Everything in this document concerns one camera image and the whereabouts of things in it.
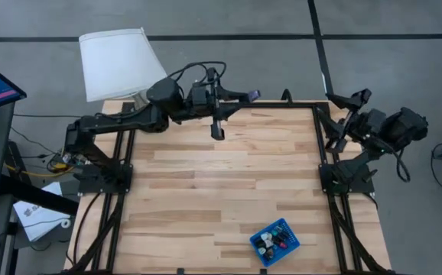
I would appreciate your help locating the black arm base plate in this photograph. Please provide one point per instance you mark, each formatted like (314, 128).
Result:
(362, 187)
(91, 185)

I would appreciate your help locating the teal nail polish black cap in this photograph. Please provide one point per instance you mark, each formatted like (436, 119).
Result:
(274, 232)

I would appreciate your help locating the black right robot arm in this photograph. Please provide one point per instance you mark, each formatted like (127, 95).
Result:
(404, 128)

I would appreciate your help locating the black table frame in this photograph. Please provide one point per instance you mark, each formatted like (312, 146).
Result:
(282, 104)

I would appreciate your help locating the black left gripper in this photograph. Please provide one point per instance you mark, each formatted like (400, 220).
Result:
(207, 99)

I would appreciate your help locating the cream nail polish black cap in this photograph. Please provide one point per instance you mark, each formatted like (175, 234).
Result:
(262, 250)

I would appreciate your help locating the blue plastic basket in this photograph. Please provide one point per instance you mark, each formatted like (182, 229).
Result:
(291, 240)

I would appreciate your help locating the silver lamp white shade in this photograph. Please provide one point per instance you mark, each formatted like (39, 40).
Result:
(117, 65)

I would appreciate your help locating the beige nail polish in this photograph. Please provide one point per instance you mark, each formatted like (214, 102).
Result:
(270, 253)

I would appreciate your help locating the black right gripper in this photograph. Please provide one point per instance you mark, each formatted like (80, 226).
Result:
(370, 124)

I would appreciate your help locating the black stand bar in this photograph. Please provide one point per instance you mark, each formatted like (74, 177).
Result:
(37, 195)

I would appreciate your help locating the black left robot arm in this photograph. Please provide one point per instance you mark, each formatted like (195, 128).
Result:
(121, 120)

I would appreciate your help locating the magenta nail polish black cap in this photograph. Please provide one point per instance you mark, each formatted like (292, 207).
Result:
(282, 244)

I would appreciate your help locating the white paper booklet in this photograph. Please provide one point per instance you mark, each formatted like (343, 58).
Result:
(37, 221)

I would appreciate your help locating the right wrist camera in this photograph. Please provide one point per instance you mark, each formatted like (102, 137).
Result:
(335, 146)

